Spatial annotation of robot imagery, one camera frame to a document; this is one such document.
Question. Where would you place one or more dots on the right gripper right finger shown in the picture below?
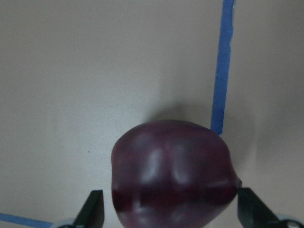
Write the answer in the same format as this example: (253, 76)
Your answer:
(252, 212)

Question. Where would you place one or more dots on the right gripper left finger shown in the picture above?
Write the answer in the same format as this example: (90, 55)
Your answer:
(92, 212)

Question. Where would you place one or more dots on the dark purple apple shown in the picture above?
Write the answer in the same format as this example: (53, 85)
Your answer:
(171, 174)

